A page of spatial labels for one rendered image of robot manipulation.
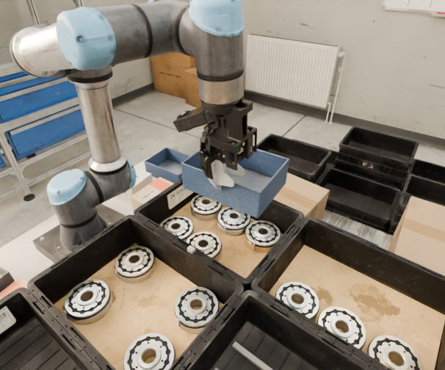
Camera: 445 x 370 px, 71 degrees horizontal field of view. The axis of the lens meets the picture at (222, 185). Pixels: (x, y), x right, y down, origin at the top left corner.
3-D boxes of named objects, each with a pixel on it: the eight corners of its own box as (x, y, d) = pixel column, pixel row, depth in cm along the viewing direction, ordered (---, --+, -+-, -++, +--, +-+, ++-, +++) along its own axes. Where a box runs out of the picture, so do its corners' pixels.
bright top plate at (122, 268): (108, 261, 84) (107, 260, 84) (139, 241, 90) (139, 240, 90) (128, 283, 79) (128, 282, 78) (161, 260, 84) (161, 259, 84)
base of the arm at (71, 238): (52, 241, 105) (42, 218, 99) (89, 216, 115) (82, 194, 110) (80, 258, 98) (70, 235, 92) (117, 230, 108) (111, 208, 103)
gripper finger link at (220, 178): (230, 205, 64) (229, 169, 58) (207, 194, 66) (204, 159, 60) (239, 197, 65) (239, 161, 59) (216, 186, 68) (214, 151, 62)
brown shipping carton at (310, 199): (222, 219, 120) (222, 185, 111) (255, 191, 134) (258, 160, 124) (291, 258, 105) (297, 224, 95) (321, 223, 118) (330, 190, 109)
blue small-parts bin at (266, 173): (182, 187, 75) (180, 162, 70) (216, 159, 85) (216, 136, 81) (258, 219, 66) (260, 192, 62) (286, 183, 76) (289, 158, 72)
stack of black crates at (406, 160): (324, 201, 215) (338, 144, 188) (338, 180, 235) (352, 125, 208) (385, 224, 197) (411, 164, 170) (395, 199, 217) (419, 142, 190)
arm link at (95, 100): (84, 194, 108) (34, 18, 74) (122, 176, 117) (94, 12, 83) (102, 211, 102) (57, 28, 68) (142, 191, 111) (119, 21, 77)
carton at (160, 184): (155, 224, 118) (152, 208, 114) (133, 211, 124) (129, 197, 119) (183, 201, 129) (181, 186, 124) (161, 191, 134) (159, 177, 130)
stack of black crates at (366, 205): (300, 236, 189) (310, 191, 168) (319, 209, 209) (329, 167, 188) (369, 266, 171) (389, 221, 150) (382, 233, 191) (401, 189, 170)
